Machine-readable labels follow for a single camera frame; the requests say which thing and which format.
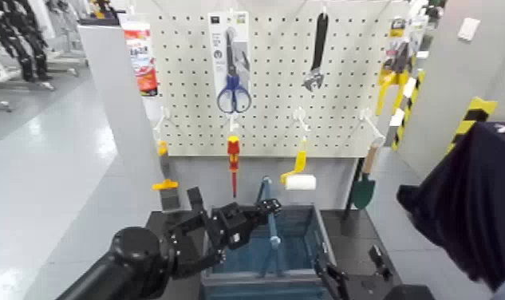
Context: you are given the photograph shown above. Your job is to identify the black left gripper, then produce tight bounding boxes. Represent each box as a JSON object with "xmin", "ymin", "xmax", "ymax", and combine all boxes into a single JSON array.
[{"xmin": 211, "ymin": 198, "xmax": 283, "ymax": 251}]

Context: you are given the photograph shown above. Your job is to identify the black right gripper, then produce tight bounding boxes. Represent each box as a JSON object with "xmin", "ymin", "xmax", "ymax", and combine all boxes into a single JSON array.
[{"xmin": 314, "ymin": 244, "xmax": 436, "ymax": 300}]

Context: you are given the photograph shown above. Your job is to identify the blue plastic crate with handle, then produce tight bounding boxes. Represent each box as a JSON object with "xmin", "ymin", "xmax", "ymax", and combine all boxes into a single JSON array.
[{"xmin": 199, "ymin": 176, "xmax": 337, "ymax": 300}]

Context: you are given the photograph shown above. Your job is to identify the red yellow screwdriver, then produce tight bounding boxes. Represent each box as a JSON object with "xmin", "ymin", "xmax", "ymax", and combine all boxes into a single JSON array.
[{"xmin": 227, "ymin": 135, "xmax": 241, "ymax": 199}]

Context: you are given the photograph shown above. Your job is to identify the grey board under pegboard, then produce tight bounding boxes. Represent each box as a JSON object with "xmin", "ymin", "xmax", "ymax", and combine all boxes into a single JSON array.
[{"xmin": 168, "ymin": 156, "xmax": 357, "ymax": 211}]

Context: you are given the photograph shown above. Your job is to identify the grey scraper yellow guard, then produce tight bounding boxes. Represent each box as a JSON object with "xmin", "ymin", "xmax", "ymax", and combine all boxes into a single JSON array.
[{"xmin": 152, "ymin": 140, "xmax": 182, "ymax": 213}]

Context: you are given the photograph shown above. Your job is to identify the dark navy garment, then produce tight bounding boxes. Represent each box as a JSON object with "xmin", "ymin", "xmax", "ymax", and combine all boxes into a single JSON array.
[{"xmin": 396, "ymin": 122, "xmax": 505, "ymax": 290}]

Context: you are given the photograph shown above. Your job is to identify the white pegboard panel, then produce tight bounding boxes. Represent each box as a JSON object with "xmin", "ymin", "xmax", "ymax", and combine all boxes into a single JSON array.
[{"xmin": 149, "ymin": 0, "xmax": 410, "ymax": 159}]

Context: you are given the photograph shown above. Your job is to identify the blue scissors in package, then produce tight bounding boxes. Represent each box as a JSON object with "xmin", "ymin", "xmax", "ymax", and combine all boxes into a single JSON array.
[{"xmin": 207, "ymin": 11, "xmax": 253, "ymax": 116}]

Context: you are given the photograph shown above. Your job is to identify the red white tube package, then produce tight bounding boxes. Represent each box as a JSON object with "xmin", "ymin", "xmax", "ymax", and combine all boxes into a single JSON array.
[{"xmin": 122, "ymin": 18, "xmax": 160, "ymax": 98}]

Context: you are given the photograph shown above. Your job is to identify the grey partition panel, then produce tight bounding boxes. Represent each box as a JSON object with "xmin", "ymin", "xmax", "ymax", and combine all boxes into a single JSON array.
[{"xmin": 77, "ymin": 25, "xmax": 166, "ymax": 211}]

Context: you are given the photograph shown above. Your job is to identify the yellow black striped corner guard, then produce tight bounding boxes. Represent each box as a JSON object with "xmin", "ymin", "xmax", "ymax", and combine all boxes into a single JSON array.
[{"xmin": 444, "ymin": 97, "xmax": 498, "ymax": 156}]

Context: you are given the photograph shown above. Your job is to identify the white metal stand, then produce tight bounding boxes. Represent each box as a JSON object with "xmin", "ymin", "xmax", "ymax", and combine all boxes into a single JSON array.
[{"xmin": 44, "ymin": 0, "xmax": 89, "ymax": 78}]

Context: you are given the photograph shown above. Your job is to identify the black humanoid robot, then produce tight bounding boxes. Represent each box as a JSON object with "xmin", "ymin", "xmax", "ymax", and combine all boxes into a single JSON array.
[{"xmin": 0, "ymin": 0, "xmax": 54, "ymax": 83}]

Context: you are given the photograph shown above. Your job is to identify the yellow handled paint roller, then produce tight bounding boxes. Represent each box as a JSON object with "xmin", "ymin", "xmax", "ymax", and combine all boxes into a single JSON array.
[{"xmin": 279, "ymin": 140, "xmax": 318, "ymax": 191}]

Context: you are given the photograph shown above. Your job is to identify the green trowel wooden handle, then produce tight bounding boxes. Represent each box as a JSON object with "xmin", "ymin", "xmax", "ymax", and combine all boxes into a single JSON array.
[{"xmin": 352, "ymin": 138, "xmax": 383, "ymax": 211}]

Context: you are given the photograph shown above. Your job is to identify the yellow black striped post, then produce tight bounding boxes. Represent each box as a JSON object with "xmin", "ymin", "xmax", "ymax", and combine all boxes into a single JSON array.
[{"xmin": 391, "ymin": 70, "xmax": 427, "ymax": 152}]

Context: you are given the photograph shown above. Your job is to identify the black handled adjustable wrench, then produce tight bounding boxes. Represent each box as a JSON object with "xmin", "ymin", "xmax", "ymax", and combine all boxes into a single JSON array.
[{"xmin": 302, "ymin": 12, "xmax": 329, "ymax": 93}]

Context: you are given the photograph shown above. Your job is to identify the yellow handled pliers package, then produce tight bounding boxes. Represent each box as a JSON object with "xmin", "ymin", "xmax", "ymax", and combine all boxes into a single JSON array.
[{"xmin": 375, "ymin": 16, "xmax": 420, "ymax": 117}]

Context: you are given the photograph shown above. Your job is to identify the white wall switch plate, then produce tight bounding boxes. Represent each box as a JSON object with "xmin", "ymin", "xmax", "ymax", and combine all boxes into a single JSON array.
[{"xmin": 457, "ymin": 17, "xmax": 481, "ymax": 42}]

